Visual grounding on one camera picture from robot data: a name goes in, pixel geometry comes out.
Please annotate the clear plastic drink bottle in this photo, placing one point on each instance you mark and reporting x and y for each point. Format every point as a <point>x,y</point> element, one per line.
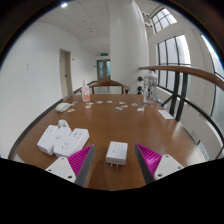
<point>150,88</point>

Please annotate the wide black-framed window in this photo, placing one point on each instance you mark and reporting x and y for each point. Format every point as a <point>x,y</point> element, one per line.
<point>216,83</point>

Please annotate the white bottle with orange label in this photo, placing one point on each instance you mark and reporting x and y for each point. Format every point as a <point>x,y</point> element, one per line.
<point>85,94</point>

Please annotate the green exit sign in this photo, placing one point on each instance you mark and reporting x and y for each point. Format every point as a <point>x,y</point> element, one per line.
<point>104,53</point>

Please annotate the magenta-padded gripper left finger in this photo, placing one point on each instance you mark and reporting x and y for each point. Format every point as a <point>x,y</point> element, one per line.
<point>71,165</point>

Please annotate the tall black-framed window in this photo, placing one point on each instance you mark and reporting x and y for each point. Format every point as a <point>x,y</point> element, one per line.
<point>173,58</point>

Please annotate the white power strip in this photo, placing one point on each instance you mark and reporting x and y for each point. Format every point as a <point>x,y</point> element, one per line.
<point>71,143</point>
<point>48,140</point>

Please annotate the beige side door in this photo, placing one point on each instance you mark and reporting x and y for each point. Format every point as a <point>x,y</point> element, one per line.
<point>65,75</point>

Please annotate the white charger block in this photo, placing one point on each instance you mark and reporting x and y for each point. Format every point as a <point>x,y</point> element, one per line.
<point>116,152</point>

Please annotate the glass double door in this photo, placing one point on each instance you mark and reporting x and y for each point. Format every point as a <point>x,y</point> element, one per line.
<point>103,70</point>

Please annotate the wooden chair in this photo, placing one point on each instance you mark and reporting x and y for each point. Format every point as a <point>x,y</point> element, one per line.
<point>108,83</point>

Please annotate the white computer mouse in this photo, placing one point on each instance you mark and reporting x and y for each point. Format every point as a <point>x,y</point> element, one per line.
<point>62,107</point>

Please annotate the small arched window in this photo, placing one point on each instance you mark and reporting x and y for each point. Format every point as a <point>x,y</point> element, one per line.
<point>163,19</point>

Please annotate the wooden handrail with black posts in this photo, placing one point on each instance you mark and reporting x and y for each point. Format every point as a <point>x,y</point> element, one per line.
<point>186,70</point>

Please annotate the white paper card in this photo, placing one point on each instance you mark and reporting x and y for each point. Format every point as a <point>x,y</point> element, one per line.
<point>165,114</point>

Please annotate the round ceiling light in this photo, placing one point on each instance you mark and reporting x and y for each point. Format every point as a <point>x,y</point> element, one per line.
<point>64,5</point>

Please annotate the small colourful sticker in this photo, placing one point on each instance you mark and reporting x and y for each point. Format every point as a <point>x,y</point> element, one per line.
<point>109,101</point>
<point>71,110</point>
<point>100,102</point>
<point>122,102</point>
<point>88,105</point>

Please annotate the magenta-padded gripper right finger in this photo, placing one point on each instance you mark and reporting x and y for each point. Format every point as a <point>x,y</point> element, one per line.
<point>156,163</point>

